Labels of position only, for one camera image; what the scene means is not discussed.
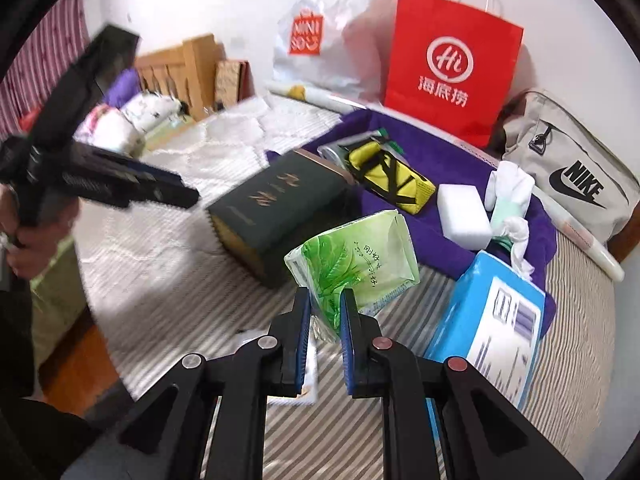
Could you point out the white roll with pink print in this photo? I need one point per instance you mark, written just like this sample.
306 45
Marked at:
585 245

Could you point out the blue cardboard box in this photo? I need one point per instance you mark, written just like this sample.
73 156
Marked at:
465 300

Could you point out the white rolled poster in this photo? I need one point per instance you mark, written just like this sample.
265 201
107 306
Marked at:
320 95

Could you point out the olive green cloth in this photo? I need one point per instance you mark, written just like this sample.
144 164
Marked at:
57 295

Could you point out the white and mint green cloth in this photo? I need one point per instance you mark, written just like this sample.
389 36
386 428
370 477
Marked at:
507 185

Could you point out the grey sports bag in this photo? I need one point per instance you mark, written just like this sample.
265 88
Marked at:
590 130

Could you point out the person's left hand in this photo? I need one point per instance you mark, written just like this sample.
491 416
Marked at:
45 245

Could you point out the purple towel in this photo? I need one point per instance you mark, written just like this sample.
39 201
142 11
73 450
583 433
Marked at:
450 160

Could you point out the grey striped mattress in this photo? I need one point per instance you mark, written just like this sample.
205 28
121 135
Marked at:
165 270

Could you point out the wooden headboard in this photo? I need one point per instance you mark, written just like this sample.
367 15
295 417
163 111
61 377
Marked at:
195 60

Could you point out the red striped curtain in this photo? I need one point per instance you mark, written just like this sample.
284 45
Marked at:
67 25

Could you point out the small green packet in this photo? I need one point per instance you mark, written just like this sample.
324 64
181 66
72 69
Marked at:
395 152

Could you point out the brown speckled board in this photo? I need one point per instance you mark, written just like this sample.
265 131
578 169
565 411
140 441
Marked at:
230 82

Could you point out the purple cloth bundle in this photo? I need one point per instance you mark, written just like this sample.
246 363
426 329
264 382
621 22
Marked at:
125 87

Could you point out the pink and white bedding bundle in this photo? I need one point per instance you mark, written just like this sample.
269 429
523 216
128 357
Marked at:
110 130

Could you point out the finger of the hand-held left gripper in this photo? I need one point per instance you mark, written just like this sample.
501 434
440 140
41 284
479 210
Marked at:
150 192
120 166

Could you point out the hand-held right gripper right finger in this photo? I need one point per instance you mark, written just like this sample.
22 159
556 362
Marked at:
348 345

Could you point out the white sponge block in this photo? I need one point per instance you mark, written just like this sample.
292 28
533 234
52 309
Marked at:
462 210

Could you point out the dark green gold box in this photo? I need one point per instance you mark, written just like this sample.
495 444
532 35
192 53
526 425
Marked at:
280 205

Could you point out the green tissue pack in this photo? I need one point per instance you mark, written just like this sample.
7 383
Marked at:
350 260

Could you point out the silver foil packet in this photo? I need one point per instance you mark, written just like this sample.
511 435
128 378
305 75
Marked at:
332 152

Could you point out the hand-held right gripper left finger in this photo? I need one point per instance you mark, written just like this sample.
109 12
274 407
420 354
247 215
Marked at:
303 340

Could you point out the white plastic shopping bag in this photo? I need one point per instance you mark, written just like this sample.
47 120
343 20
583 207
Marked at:
350 50

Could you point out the red paper bag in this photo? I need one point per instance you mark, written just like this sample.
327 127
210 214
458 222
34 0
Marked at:
415 20

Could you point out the white printed pillow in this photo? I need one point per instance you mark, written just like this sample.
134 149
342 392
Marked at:
152 110

